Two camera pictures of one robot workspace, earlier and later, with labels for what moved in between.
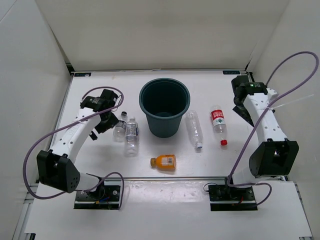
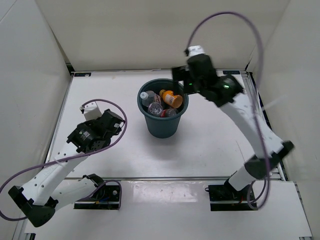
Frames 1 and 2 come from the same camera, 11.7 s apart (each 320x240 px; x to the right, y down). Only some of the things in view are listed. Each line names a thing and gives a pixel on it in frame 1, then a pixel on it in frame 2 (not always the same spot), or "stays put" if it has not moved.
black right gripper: (245, 116) → (181, 74)
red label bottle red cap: (218, 118) → (168, 113)
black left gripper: (111, 122) → (93, 121)
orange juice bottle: (165, 162) → (175, 101)
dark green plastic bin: (164, 101) stays put
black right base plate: (224, 192) stays put
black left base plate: (104, 197) stays put
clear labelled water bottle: (132, 142) → (155, 108)
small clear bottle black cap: (119, 132) → (147, 97)
